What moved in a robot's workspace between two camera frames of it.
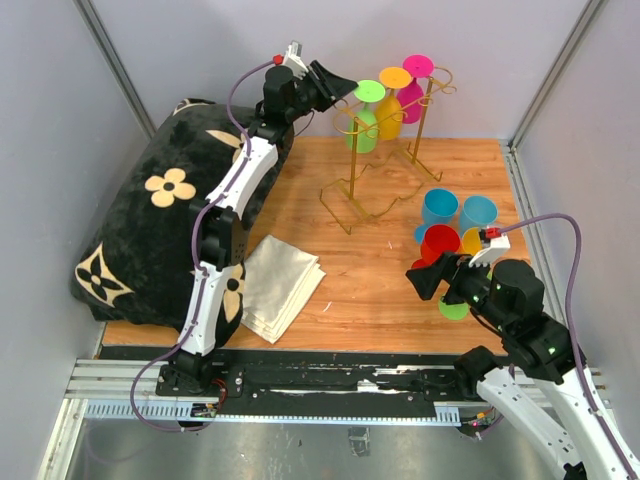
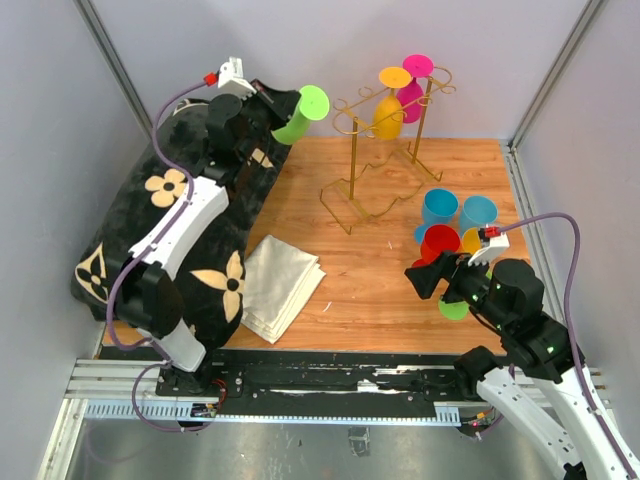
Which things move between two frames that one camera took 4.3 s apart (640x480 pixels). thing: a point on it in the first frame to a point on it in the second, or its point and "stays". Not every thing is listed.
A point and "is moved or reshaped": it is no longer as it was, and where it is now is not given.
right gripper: x=450 y=267 stays
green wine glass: x=453 y=312 stays
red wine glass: x=437 y=240 stays
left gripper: x=335 y=85 to x=280 y=103
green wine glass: x=362 y=129 is moved or reshaped
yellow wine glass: x=471 y=242 stays
